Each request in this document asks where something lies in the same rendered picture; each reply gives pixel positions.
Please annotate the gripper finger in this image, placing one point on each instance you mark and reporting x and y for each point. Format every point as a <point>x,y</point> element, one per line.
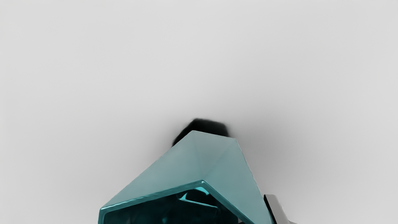
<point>277,210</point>

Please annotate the teal faceted mug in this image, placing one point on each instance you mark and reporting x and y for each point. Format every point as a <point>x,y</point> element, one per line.
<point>199,165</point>

